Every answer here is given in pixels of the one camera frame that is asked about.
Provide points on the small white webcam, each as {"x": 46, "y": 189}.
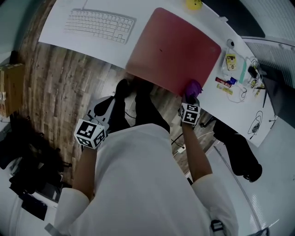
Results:
{"x": 230, "y": 43}

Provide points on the person's black trousers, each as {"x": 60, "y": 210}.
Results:
{"x": 145, "y": 103}

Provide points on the black office chair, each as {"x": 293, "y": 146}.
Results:
{"x": 30, "y": 156}
{"x": 239, "y": 149}

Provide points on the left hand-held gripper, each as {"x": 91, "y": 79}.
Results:
{"x": 88, "y": 134}

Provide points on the red snack packet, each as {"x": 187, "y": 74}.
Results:
{"x": 222, "y": 81}

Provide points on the person's white shirt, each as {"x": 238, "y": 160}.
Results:
{"x": 143, "y": 184}

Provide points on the person's left forearm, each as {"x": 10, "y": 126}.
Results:
{"x": 84, "y": 172}

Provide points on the yellow label packet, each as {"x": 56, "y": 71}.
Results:
{"x": 231, "y": 62}

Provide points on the blue small packet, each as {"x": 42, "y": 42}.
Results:
{"x": 232, "y": 81}

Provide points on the red mouse pad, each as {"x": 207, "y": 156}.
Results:
{"x": 170, "y": 50}

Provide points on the white mesh panel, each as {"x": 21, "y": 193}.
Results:
{"x": 274, "y": 57}

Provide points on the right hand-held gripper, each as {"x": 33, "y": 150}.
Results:
{"x": 189, "y": 114}

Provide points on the cardboard box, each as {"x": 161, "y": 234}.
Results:
{"x": 11, "y": 90}

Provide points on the purple cloth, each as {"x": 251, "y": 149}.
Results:
{"x": 193, "y": 88}

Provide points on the teal strip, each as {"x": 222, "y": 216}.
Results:
{"x": 242, "y": 72}

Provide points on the person's right forearm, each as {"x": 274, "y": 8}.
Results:
{"x": 196, "y": 152}

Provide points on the small black device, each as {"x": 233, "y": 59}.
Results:
{"x": 252, "y": 72}

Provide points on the yellow round toy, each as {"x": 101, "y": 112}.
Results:
{"x": 194, "y": 4}

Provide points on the yellow stick packet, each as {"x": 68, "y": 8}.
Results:
{"x": 224, "y": 89}

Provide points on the white keyboard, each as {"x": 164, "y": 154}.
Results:
{"x": 99, "y": 25}

